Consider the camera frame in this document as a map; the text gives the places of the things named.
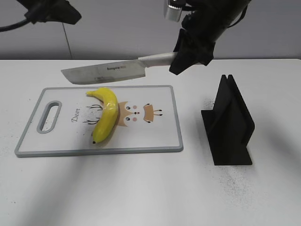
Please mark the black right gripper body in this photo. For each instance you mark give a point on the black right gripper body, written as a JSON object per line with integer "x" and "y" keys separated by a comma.
{"x": 201, "y": 28}

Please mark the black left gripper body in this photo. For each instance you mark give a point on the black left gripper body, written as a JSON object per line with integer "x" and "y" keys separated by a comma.
{"x": 43, "y": 11}

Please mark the black knife stand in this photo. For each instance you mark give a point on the black knife stand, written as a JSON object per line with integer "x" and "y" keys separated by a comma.
{"x": 229, "y": 125}

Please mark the knife with white handle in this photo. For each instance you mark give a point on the knife with white handle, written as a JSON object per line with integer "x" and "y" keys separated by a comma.
{"x": 116, "y": 71}

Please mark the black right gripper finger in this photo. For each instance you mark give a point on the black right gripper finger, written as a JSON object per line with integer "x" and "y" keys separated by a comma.
{"x": 182, "y": 62}

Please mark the white grey-rimmed cutting board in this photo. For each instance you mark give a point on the white grey-rimmed cutting board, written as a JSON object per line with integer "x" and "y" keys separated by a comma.
{"x": 63, "y": 120}

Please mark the yellow plastic banana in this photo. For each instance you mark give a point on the yellow plastic banana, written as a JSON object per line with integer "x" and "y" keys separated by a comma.
{"x": 109, "y": 116}

